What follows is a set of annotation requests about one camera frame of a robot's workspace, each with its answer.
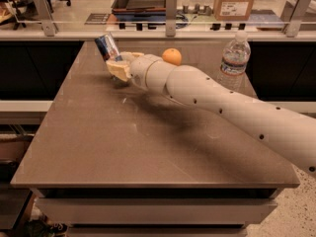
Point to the grey cabinet drawer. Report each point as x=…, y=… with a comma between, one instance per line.
x=156, y=211

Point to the orange fruit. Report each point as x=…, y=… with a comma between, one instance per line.
x=172, y=56

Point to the metal railing post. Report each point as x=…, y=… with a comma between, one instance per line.
x=296, y=17
x=171, y=11
x=48, y=26

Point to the open grey tray box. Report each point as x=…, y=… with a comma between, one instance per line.
x=141, y=0

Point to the brown cardboard box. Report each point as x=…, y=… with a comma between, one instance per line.
x=232, y=10

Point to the left metal railing post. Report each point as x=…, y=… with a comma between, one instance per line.
x=48, y=26

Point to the blue silver redbull can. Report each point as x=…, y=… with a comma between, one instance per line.
x=108, y=48

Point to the clear plastic water bottle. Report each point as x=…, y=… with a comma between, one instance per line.
x=235, y=57

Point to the middle metal railing post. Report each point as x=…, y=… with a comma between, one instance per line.
x=171, y=11

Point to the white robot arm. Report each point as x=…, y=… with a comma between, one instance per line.
x=290, y=134

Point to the right metal railing post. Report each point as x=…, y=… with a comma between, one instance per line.
x=296, y=17

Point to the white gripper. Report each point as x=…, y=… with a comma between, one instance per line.
x=139, y=70

